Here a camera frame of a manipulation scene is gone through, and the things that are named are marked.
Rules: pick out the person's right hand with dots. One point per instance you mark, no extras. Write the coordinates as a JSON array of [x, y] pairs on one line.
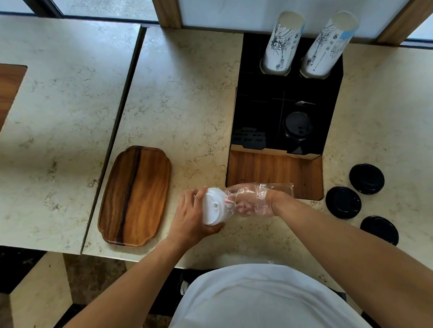
[[260, 201]]

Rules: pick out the person's left hand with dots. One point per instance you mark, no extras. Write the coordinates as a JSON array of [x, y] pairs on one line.
[[186, 219]]

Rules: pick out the person's left thumb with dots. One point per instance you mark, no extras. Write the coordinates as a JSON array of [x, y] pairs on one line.
[[214, 229]]

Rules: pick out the person's right fingers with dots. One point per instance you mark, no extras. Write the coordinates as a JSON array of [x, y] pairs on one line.
[[243, 200]]

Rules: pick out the white plastic cup lid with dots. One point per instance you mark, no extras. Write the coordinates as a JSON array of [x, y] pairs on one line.
[[216, 206]]

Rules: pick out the person's right forearm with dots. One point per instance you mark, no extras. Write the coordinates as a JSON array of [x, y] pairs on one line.
[[347, 249]]

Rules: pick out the person's left forearm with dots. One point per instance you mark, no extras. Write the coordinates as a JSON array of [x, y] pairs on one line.
[[129, 292]]

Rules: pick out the person's black shoe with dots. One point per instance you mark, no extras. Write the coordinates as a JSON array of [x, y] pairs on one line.
[[190, 278]]

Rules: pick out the person's white shirt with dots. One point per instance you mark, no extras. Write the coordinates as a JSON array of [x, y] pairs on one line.
[[260, 302]]

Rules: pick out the wooden serving tray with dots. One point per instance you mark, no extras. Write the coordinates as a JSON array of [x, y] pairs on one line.
[[134, 197]]

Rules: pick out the black lidded cup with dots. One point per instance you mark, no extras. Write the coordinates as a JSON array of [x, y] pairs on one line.
[[297, 125]]

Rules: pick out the black cardboard cup carrier box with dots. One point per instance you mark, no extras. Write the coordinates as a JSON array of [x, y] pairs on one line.
[[260, 107]]

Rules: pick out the black cup lid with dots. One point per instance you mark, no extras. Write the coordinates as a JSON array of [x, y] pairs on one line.
[[343, 202], [366, 178], [380, 230]]

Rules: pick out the white printed paper cup stack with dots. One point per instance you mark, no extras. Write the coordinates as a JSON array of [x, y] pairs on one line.
[[282, 43], [327, 46]]

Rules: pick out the wooden window frame post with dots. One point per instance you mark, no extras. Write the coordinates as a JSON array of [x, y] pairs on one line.
[[406, 17], [165, 10]]

